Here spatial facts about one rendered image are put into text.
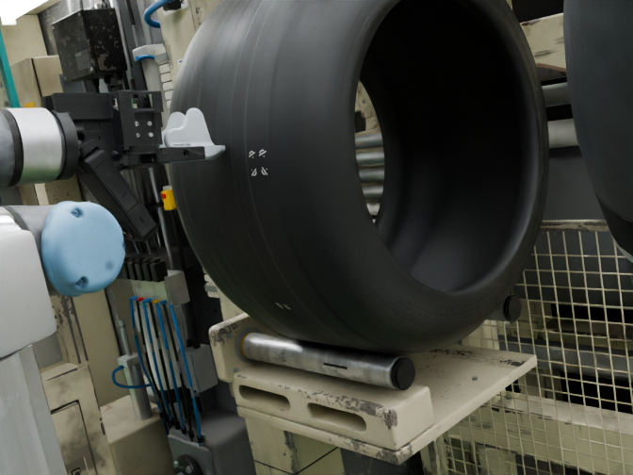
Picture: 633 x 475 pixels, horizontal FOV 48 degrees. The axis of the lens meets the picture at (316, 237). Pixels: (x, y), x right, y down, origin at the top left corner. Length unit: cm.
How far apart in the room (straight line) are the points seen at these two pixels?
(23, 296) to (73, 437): 117
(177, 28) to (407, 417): 75
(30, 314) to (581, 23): 17
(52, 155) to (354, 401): 53
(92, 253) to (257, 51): 38
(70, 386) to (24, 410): 114
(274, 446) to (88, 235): 88
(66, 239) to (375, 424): 57
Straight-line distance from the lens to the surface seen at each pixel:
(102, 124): 79
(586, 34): 17
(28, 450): 23
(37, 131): 74
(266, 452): 144
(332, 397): 106
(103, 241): 60
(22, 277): 23
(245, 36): 92
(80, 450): 140
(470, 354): 130
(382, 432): 101
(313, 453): 142
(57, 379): 136
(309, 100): 83
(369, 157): 154
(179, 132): 83
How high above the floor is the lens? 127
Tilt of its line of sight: 10 degrees down
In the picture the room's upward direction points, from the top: 11 degrees counter-clockwise
